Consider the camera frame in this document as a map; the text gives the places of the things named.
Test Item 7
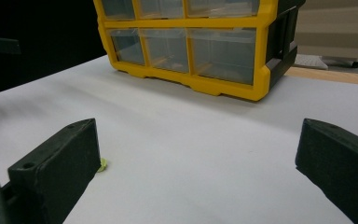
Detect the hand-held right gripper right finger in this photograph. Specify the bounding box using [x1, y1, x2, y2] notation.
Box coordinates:
[295, 118, 358, 224]

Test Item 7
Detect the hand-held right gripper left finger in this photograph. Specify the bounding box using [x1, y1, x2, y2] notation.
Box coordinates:
[7, 118, 103, 224]

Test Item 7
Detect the small light green piece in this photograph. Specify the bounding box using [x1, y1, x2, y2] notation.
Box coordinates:
[97, 157, 109, 174]

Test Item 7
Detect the black metal stand foot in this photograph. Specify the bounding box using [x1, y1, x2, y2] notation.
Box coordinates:
[322, 55, 358, 69]

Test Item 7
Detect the white perforated board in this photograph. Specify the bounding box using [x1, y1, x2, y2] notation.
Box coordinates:
[293, 53, 329, 71]

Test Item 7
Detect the yellow black drawer organizer cabinet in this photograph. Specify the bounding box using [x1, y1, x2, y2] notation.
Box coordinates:
[92, 0, 307, 103]

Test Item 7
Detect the small clear plastic drawer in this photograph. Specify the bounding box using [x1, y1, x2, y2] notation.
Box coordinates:
[137, 0, 185, 20]
[107, 28, 146, 66]
[139, 27, 190, 75]

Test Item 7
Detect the wide clear plastic drawer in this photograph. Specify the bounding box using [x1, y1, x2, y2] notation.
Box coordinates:
[186, 0, 260, 19]
[187, 27, 257, 86]

